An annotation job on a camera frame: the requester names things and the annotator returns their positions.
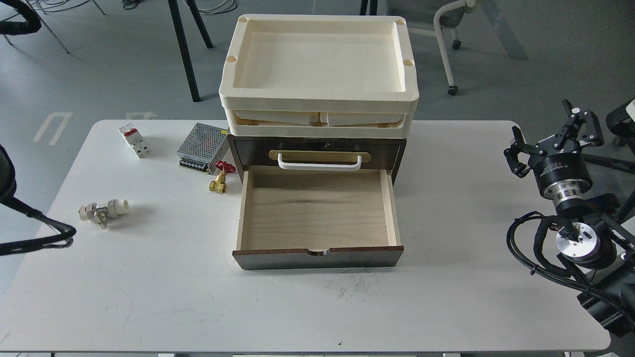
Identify cream plastic tray lower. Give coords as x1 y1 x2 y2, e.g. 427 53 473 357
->
225 109 413 139

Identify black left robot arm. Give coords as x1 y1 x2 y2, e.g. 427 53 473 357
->
0 0 76 256

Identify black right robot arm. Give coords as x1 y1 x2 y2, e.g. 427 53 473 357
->
504 100 635 336

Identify grey metal chair legs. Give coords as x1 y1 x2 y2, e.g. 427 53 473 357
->
0 0 106 55

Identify white pipe fitting sprinkler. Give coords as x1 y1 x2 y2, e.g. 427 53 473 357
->
78 199 129 229

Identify cream plastic tray top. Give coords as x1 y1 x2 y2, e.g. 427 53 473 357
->
219 14 419 114

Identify cream plastic tray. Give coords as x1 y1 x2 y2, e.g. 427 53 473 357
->
225 109 413 139
219 14 419 114

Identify metal mesh power supply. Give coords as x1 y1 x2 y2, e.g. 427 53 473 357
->
177 122 229 175

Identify black table legs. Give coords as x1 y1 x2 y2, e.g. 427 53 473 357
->
168 0 214 102

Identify white office chair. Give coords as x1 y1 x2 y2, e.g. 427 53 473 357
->
384 0 479 96

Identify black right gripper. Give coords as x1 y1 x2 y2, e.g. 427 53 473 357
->
504 99 605 201

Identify white circuit breaker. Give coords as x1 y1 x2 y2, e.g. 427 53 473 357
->
119 123 150 158

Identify open wooden drawer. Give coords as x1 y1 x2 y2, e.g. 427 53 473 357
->
232 166 404 270

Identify white drawer handle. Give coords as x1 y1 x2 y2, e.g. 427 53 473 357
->
277 153 362 172

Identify brass valve red handle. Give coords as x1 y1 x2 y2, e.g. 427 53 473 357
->
208 160 236 194

